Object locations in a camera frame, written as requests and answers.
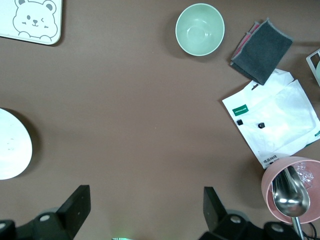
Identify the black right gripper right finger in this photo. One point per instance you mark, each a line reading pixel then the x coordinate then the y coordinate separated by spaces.
pixel 212 207

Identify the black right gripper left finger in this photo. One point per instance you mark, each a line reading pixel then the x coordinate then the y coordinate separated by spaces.
pixel 77 205

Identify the white round plate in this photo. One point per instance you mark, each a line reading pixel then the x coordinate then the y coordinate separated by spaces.
pixel 12 145

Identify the pink bowl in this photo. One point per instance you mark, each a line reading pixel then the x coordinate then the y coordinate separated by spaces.
pixel 268 185

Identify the metal scoop spoon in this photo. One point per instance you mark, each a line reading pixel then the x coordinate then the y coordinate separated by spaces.
pixel 291 202

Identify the small black plug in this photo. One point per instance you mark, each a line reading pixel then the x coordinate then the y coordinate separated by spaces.
pixel 261 125
pixel 239 122

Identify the white plastic bag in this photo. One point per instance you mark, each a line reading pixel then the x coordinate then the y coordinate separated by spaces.
pixel 275 117

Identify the folded grey cloth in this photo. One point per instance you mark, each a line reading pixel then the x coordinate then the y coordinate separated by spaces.
pixel 265 50

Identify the pale green cup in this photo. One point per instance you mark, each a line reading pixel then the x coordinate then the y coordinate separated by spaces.
pixel 318 73

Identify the pale green bowl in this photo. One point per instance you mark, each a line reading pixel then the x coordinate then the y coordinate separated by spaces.
pixel 200 30

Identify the cream tray with bear print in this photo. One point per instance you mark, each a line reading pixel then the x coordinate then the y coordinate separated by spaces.
pixel 37 15

